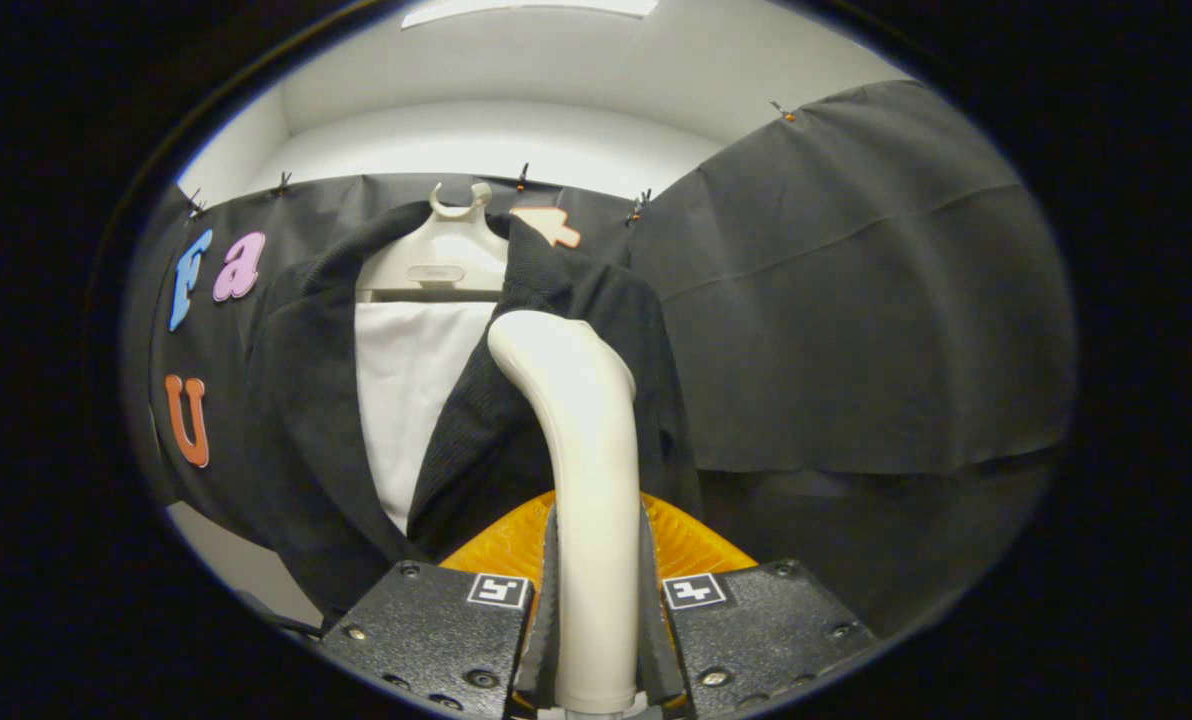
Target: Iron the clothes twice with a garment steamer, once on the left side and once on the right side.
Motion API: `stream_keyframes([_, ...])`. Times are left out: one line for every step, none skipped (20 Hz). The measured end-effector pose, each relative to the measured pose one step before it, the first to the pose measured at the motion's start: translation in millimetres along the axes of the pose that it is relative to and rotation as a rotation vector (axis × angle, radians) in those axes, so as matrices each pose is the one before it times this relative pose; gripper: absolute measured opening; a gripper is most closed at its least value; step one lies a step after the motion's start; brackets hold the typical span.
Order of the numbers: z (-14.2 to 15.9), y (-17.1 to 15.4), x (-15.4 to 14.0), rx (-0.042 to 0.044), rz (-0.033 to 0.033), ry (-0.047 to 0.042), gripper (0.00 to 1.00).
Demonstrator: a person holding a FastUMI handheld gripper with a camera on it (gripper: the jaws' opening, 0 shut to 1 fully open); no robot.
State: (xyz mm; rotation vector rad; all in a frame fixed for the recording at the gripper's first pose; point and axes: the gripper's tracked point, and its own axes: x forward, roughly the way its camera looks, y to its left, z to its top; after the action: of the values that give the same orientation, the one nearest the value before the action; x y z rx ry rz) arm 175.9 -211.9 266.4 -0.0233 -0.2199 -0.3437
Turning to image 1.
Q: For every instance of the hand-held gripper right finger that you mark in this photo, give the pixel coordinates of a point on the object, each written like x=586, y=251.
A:
x=656, y=640

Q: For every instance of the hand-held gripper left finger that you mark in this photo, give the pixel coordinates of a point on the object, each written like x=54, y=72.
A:
x=542, y=640

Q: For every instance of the white garment steamer head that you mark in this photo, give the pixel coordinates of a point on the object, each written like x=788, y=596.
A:
x=586, y=450

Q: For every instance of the white shirt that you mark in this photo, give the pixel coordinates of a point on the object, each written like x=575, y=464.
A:
x=406, y=400

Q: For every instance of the black jacket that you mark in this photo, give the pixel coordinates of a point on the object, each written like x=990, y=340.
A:
x=296, y=400

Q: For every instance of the white plastic clothes hanger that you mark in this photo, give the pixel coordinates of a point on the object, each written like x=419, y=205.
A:
x=436, y=255

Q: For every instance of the grey cabinet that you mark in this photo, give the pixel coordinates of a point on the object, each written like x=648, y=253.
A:
x=236, y=570

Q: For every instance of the black backdrop cloth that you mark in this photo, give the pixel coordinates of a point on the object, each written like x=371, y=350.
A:
x=856, y=300

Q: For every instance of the row of black backdrop clips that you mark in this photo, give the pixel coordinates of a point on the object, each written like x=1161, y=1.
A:
x=639, y=206

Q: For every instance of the ceiling light panel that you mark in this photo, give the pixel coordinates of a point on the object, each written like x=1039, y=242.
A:
x=526, y=8

